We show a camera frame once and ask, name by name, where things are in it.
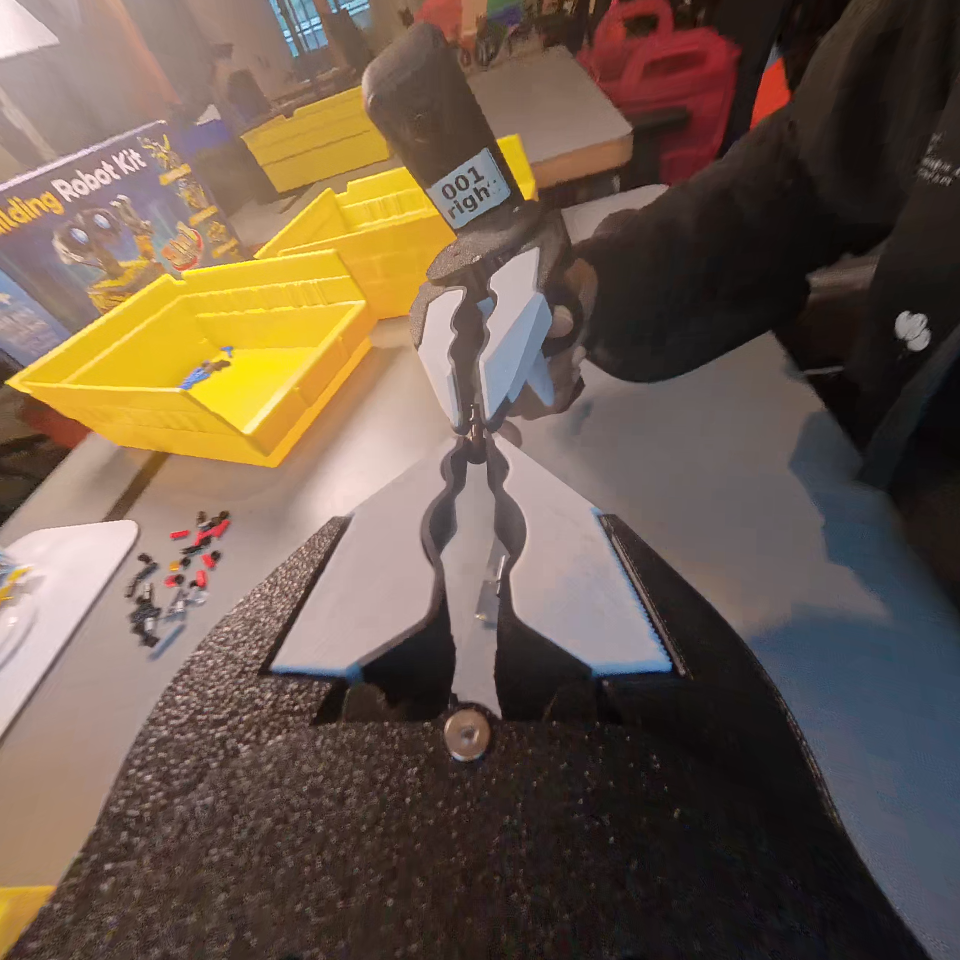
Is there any white-top side table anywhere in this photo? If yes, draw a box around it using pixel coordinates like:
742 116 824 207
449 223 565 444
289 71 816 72
465 45 635 189

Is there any deep yellow plastic bin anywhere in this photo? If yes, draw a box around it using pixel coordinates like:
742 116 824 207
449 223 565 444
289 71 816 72
0 885 57 954

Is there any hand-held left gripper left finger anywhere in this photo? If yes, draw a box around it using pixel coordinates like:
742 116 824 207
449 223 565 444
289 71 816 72
267 433 466 706

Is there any pile of small building parts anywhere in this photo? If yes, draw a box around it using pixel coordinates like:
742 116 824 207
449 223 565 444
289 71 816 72
123 510 231 661

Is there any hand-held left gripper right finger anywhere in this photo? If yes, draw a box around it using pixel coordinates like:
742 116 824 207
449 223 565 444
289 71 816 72
486 433 672 702

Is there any wide yellow plastic bin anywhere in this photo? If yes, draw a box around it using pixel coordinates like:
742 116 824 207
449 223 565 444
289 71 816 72
6 249 376 468

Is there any red plastic case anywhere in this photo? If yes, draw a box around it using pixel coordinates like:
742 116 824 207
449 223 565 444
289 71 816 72
600 30 744 185
588 0 676 54

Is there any studio light panel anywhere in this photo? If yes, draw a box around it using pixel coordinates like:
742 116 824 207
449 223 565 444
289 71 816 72
0 0 61 61

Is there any pile of blue tan parts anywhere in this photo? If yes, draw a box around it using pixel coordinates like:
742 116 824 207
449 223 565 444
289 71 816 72
178 345 235 391

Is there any robot kit box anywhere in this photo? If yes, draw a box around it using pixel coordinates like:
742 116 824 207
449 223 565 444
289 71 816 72
0 120 245 369

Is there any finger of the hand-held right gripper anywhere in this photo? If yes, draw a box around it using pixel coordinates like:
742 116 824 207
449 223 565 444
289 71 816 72
478 251 558 425
416 288 481 432

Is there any silver panel toy piece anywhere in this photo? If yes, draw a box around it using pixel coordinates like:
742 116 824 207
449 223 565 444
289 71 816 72
474 555 507 624

